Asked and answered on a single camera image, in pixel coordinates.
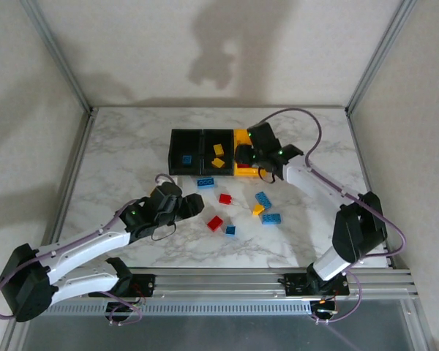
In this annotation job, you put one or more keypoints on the blue six-stud lego brick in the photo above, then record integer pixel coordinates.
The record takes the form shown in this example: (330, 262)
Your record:
(206, 182)

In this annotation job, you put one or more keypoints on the red lego brick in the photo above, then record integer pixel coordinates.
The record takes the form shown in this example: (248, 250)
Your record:
(225, 198)
(214, 222)
(243, 165)

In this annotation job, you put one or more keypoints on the small blue lego brick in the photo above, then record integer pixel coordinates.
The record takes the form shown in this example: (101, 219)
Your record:
(230, 230)
(186, 159)

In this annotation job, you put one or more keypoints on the long blue lego brick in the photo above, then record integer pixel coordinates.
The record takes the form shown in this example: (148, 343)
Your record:
(262, 198)

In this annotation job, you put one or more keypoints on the yellow sloped lego brick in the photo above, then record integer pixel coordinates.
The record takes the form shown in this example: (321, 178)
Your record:
(258, 210)

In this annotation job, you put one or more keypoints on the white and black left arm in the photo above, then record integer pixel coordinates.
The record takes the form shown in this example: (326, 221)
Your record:
(88, 243)

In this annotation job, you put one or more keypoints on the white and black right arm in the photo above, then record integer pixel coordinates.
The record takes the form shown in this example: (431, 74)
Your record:
(307, 181)

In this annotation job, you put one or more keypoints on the yellow plastic bin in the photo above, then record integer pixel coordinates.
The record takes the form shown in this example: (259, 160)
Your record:
(241, 173)

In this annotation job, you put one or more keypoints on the black plastic bin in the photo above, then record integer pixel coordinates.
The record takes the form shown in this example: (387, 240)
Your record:
(177, 142)
(208, 172)

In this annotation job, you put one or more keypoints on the small black electronics board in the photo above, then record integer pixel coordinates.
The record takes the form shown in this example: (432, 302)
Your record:
(117, 308)
(323, 307)

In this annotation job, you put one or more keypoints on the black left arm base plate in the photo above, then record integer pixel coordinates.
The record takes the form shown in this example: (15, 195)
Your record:
(146, 285)

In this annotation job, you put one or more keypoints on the wide aluminium mounting rail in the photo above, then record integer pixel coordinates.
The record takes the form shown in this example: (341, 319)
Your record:
(219, 283)

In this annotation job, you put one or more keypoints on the aluminium table side rail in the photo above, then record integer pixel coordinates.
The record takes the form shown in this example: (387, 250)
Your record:
(76, 164)
(360, 161)

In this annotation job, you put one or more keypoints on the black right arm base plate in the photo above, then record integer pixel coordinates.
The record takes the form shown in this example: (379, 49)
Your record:
(296, 285)

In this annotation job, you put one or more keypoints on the aluminium frame post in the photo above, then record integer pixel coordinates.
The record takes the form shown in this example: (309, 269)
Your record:
(58, 55)
(380, 55)

